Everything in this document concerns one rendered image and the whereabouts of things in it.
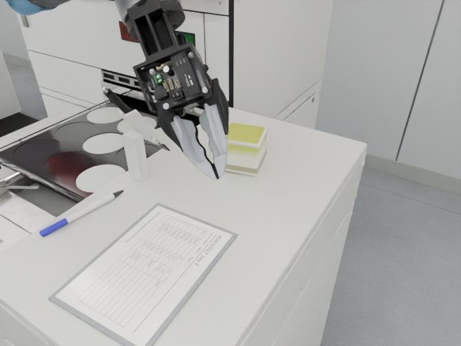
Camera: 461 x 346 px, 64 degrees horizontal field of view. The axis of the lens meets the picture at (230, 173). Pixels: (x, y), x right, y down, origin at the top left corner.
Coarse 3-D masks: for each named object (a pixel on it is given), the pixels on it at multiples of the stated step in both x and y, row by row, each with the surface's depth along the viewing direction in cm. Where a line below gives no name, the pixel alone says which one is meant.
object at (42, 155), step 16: (64, 128) 96; (80, 128) 96; (96, 128) 96; (112, 128) 96; (16, 144) 89; (32, 144) 89; (48, 144) 89; (64, 144) 89; (80, 144) 89; (16, 160) 83; (32, 160) 83; (48, 160) 83; (64, 160) 83; (80, 160) 83; (96, 160) 83; (112, 160) 83; (48, 176) 78; (64, 176) 78; (80, 192) 73
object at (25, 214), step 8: (8, 192) 77; (0, 200) 74; (8, 200) 74; (16, 200) 74; (24, 200) 74; (0, 208) 72; (8, 208) 72; (16, 208) 72; (24, 208) 72; (32, 208) 72; (8, 216) 70; (16, 216) 70; (24, 216) 70; (32, 216) 70; (40, 216) 70; (48, 216) 70; (24, 224) 69; (32, 224) 69; (40, 224) 69; (32, 232) 67
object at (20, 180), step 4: (20, 176) 87; (12, 180) 85; (16, 180) 85; (20, 180) 86; (24, 180) 87; (28, 180) 88; (8, 184) 84; (12, 184) 85; (16, 184) 86; (20, 184) 86; (24, 184) 87; (28, 184) 88; (32, 184) 89; (12, 192) 85; (16, 192) 86
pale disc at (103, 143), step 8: (96, 136) 92; (104, 136) 92; (112, 136) 92; (120, 136) 92; (88, 144) 89; (96, 144) 89; (104, 144) 89; (112, 144) 89; (120, 144) 89; (96, 152) 86; (104, 152) 86
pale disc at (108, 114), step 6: (102, 108) 105; (108, 108) 105; (114, 108) 105; (90, 114) 102; (96, 114) 102; (102, 114) 102; (108, 114) 102; (114, 114) 103; (90, 120) 99; (96, 120) 99; (102, 120) 99; (108, 120) 99; (114, 120) 99
